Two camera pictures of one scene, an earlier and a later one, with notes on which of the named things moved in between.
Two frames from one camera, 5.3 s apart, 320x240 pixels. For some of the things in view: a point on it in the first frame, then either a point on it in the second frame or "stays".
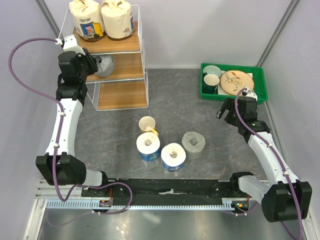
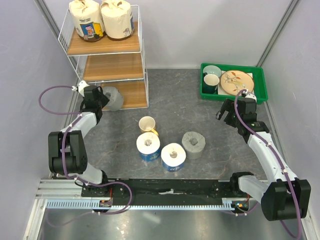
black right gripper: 229,104 stays
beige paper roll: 87,20 stays
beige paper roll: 118,19 stays
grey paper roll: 106,65 -> 115,97
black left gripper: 88,58 -> 105,99
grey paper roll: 194,143 stays
